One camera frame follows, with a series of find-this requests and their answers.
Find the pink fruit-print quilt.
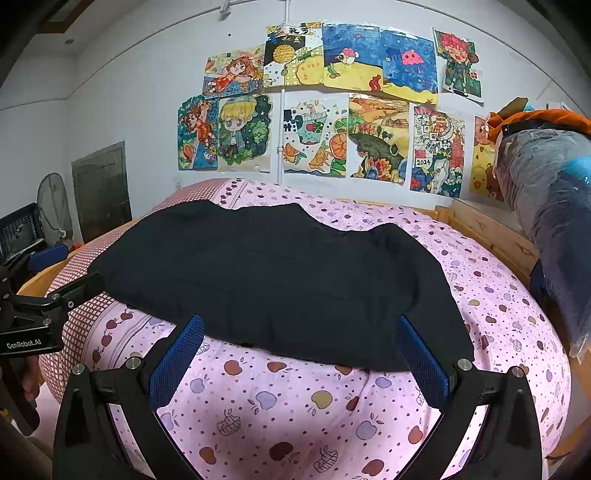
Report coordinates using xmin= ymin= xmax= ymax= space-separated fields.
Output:
xmin=37 ymin=178 xmax=573 ymax=480

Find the standing fan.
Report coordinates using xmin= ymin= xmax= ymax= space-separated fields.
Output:
xmin=36 ymin=172 xmax=75 ymax=250

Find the grey wall hatch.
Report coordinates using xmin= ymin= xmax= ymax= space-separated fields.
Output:
xmin=71 ymin=141 xmax=134 ymax=244

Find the pink checked bed sheet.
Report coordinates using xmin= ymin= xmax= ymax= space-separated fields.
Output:
xmin=37 ymin=179 xmax=232 ymax=402

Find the person's left hand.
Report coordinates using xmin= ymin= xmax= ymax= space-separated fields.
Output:
xmin=21 ymin=357 xmax=43 ymax=402

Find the wooden bed frame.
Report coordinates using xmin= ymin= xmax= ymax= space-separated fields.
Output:
xmin=16 ymin=205 xmax=591 ymax=462

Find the black jacket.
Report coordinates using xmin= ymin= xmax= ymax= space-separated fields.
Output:
xmin=88 ymin=199 xmax=475 ymax=374

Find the clear bag of bedding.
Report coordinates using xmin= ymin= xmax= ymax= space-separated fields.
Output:
xmin=492 ymin=128 xmax=591 ymax=358

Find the group of colourful wall drawings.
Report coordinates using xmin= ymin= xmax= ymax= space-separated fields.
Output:
xmin=177 ymin=19 xmax=506 ymax=204

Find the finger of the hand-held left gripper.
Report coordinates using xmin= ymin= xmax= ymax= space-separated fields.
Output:
xmin=28 ymin=244 xmax=69 ymax=274
xmin=44 ymin=271 xmax=106 ymax=313

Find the white wall pipe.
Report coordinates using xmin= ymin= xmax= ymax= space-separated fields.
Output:
xmin=217 ymin=0 xmax=296 ymax=185

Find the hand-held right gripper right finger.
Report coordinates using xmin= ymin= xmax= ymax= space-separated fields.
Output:
xmin=394 ymin=314 xmax=543 ymax=480

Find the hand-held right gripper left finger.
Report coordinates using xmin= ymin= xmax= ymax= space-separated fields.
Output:
xmin=53 ymin=314 xmax=206 ymax=480

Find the dark blue plastic crate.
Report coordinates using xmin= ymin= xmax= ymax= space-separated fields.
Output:
xmin=0 ymin=202 xmax=47 ymax=264

